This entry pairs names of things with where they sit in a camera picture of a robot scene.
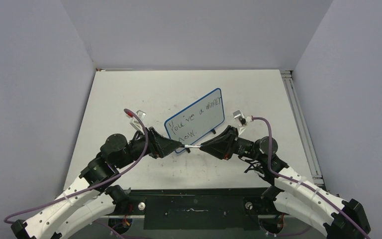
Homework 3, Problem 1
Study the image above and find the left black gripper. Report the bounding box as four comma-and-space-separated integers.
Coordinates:
115, 126, 182, 169

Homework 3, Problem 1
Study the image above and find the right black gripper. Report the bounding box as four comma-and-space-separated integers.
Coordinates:
200, 125, 264, 162

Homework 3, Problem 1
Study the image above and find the white marker pen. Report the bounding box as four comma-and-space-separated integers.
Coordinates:
184, 145, 202, 148

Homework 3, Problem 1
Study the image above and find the blue framed whiteboard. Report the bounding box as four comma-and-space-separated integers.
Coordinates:
164, 88, 225, 145

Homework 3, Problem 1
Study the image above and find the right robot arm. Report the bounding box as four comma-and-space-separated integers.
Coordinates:
200, 126, 371, 239

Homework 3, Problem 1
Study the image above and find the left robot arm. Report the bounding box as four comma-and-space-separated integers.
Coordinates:
11, 127, 184, 239

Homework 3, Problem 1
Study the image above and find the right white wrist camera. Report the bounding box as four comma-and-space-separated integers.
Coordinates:
233, 110, 253, 135

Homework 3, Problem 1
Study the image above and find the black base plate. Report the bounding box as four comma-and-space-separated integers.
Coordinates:
98, 186, 327, 232

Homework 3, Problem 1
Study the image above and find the aluminium rail front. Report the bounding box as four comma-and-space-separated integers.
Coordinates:
47, 194, 347, 219

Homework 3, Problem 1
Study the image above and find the aluminium rail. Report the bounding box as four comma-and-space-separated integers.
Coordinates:
47, 194, 347, 219
280, 70, 325, 187

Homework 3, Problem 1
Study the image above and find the aluminium rail right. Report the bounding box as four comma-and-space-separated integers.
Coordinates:
280, 70, 325, 187

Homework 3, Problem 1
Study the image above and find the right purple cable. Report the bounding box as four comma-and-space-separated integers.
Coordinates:
251, 116, 371, 239

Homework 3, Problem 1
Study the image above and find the purple cable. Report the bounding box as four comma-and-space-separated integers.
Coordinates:
251, 116, 371, 239
3, 108, 149, 224

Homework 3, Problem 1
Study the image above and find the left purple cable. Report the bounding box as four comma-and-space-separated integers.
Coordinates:
3, 108, 149, 224

